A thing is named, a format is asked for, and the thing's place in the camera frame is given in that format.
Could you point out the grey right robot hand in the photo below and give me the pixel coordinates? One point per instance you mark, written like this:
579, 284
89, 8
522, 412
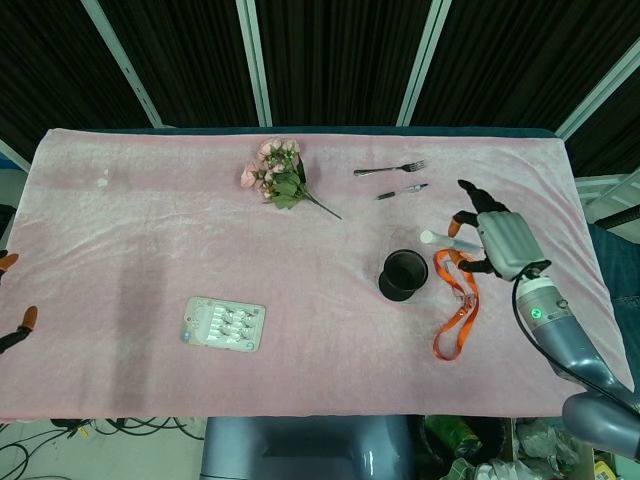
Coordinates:
507, 240

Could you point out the white tube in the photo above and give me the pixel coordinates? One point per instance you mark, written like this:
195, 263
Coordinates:
445, 240

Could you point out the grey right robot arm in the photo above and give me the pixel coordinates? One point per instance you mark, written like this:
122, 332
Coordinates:
560, 335

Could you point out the dark blue fabric cover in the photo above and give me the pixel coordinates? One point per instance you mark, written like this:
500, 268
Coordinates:
612, 265

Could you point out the black clear ballpoint pen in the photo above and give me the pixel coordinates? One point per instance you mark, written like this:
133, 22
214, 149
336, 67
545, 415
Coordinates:
407, 189

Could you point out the black mesh pen holder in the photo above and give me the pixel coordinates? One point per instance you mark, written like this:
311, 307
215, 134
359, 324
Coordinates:
402, 280

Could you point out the silver metal fork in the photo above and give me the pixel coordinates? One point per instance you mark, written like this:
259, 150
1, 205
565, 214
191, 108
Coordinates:
380, 171

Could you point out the green plastic bag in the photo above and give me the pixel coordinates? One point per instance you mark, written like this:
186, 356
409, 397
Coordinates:
450, 430

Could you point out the white crumpled plastic bags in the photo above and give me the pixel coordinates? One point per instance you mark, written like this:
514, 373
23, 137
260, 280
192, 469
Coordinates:
540, 445

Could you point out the pink artificial flower bouquet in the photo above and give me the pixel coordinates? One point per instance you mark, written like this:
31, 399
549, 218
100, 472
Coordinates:
285, 187

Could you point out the black pleated curtain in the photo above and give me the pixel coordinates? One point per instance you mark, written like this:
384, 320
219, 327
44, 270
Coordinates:
340, 55

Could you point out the pink plush table cloth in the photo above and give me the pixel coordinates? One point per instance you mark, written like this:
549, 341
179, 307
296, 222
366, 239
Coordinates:
250, 250

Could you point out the grey robot torso base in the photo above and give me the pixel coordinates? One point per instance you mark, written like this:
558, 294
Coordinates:
300, 450

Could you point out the carded pack of metal hooks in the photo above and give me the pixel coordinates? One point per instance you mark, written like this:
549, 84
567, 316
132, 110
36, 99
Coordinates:
220, 325

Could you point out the white double frame post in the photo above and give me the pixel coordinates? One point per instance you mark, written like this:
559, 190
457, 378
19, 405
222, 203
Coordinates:
255, 60

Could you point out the white slanted frame post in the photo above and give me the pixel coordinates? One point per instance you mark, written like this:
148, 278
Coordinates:
130, 70

